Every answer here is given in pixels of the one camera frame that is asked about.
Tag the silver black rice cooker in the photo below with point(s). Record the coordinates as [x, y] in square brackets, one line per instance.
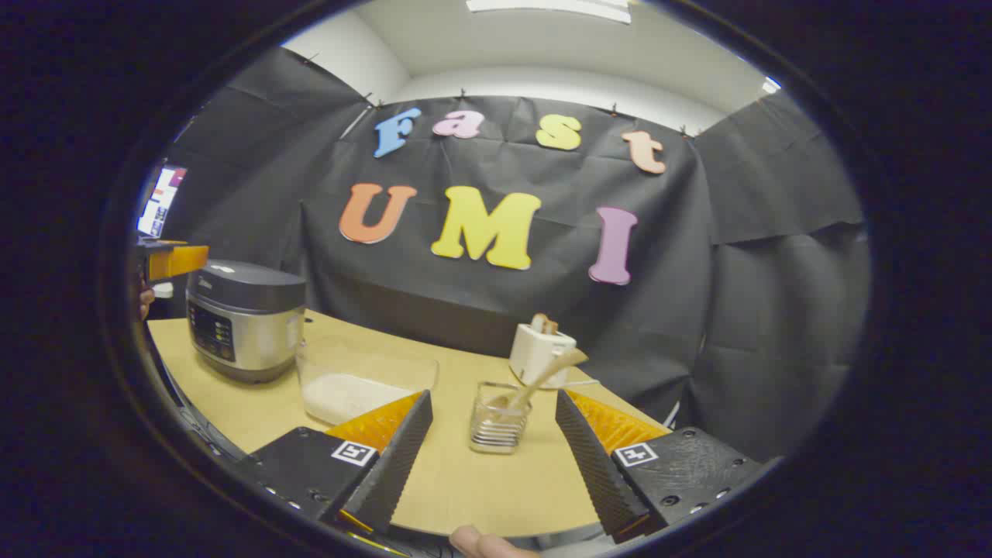
[244, 318]

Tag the computer monitor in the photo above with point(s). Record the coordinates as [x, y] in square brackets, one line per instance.
[161, 200]

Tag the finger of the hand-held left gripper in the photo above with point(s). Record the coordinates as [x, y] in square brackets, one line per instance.
[180, 261]

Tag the white side table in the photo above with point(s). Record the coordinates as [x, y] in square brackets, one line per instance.
[163, 290]

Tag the white toaster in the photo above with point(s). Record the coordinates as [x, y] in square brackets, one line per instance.
[535, 353]

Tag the ceiling light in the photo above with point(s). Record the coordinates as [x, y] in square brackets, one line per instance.
[550, 8]

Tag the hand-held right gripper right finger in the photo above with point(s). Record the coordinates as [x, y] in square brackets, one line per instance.
[593, 457]

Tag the toast bread slice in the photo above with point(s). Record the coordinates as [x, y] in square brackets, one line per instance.
[544, 323]

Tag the clear plastic container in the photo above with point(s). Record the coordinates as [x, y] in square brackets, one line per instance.
[364, 364]

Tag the wooden spoon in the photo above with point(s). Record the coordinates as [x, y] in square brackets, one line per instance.
[546, 376]

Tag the black backdrop cloth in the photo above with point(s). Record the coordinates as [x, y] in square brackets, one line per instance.
[697, 294]

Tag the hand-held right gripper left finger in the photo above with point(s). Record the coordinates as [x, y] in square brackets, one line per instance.
[395, 457]

